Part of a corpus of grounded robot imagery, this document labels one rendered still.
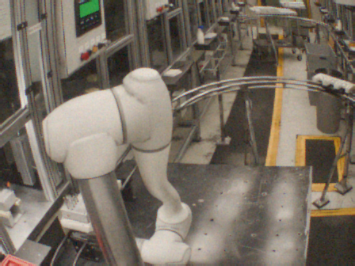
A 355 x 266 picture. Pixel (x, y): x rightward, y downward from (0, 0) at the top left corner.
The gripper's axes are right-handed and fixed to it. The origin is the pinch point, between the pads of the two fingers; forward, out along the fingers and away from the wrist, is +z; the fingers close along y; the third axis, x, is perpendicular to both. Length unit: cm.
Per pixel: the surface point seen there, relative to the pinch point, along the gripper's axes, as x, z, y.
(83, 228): -6.7, 2.3, -0.7
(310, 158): -219, -90, -86
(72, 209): -10.2, 7.4, 5.4
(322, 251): -92, -104, -86
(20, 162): -21.3, 41.5, 16.6
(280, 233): -37, -71, -20
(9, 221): 9.8, 31.2, 6.7
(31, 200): -11.7, 32.9, 3.3
